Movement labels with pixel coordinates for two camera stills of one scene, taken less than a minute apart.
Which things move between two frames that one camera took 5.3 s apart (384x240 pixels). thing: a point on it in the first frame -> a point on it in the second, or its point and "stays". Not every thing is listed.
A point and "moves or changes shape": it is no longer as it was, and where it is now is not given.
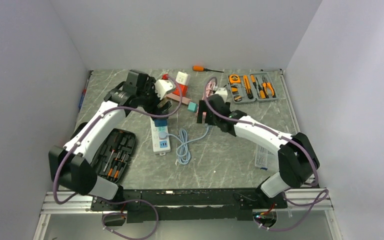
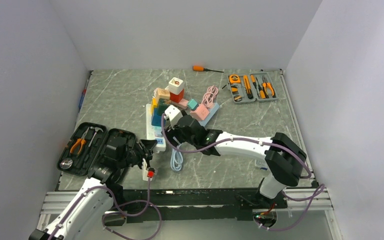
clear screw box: x=261 y=159 stays
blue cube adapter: x=160 y=122 stays
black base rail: x=173 y=205 stays
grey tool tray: x=248 y=88 stays
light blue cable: x=182 y=150 moves or changes shape
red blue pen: x=83 y=94 stays
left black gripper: x=150 y=87 -> x=144 y=147
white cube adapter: x=183 y=78 moves or changes shape
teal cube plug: x=193 y=107 stays
